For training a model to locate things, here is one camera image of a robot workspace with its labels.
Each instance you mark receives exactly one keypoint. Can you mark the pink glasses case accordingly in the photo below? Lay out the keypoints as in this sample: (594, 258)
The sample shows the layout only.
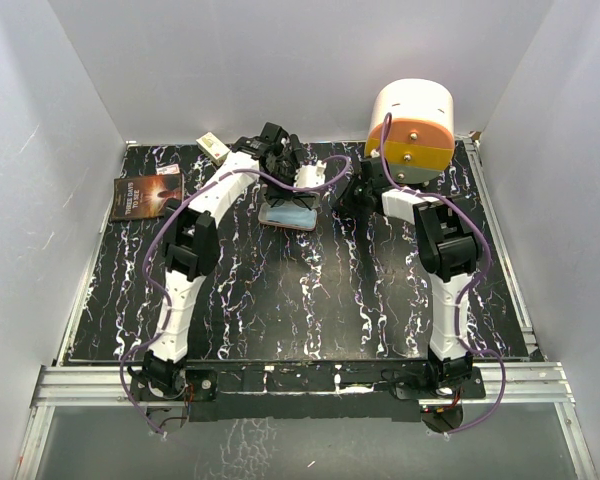
(265, 208)

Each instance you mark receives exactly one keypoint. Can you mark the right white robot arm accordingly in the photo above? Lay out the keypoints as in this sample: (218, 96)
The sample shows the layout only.
(449, 251)

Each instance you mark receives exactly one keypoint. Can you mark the small pink card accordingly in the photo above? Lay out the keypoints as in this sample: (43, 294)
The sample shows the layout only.
(172, 169)

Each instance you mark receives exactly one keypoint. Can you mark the black sunglasses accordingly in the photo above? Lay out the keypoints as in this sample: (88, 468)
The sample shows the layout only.
(299, 200)

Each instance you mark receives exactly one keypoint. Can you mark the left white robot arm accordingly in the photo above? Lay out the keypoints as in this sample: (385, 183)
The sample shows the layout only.
(190, 247)

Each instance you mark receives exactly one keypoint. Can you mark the small cream box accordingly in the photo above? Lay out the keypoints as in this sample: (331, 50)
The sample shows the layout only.
(213, 148)

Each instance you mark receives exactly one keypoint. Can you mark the dark book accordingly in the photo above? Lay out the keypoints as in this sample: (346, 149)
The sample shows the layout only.
(144, 197)

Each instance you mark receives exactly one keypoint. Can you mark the round drawer cabinet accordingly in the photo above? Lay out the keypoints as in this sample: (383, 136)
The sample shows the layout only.
(421, 141)

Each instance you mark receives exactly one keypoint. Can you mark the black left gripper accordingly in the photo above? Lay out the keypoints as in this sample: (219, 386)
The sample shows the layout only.
(292, 171)

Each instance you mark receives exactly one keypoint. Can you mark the light blue cleaning cloth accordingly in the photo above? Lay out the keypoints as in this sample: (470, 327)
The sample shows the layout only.
(292, 217)

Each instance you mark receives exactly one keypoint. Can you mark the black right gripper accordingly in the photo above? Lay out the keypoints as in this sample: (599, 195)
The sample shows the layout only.
(346, 202)

